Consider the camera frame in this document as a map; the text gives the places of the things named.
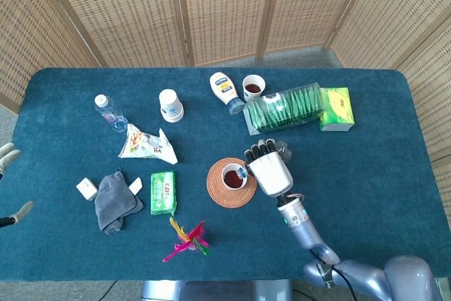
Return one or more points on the crumpled white snack bag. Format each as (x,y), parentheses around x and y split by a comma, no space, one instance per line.
(144,146)

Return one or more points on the grey cloth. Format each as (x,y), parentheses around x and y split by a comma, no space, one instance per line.
(114,202)

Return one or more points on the green tissue pack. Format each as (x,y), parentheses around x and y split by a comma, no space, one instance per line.
(163,193)

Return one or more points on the stack of inverted paper cups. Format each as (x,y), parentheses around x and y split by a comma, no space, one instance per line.
(171,105)

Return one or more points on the small white flat box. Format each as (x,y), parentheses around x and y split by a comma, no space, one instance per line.
(135,185)

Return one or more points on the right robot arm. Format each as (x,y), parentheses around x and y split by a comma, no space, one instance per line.
(303,230)

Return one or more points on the white square box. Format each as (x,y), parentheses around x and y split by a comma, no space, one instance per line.
(86,189)

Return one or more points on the woven bamboo folding screen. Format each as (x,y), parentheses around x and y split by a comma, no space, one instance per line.
(225,5)

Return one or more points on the colourful feather shuttlecock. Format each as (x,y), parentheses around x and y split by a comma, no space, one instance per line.
(192,242)

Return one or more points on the mayonnaise squeeze bottle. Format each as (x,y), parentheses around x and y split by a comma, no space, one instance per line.
(223,89)

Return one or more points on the blue tablecloth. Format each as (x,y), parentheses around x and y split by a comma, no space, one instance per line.
(352,191)

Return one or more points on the round woven rattan coaster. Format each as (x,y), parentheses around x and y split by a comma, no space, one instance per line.
(218,197)

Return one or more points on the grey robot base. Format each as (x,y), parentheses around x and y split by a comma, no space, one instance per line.
(211,292)

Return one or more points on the clear water bottle white cap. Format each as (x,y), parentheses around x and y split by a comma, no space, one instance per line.
(107,110)

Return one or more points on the paper cup with blue flower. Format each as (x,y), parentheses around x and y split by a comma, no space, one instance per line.
(253,87)

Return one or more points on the clear box of green sachets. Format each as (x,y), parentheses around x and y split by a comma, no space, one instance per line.
(282,114)

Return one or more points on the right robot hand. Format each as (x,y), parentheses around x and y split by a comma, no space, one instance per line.
(271,174)

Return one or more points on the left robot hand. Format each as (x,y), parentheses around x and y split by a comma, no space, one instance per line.
(8,158)

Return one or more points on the paper cup with green flower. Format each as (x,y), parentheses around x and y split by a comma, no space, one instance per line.
(232,178)

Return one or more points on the green and yellow carton box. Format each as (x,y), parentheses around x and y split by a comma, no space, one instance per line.
(338,107)

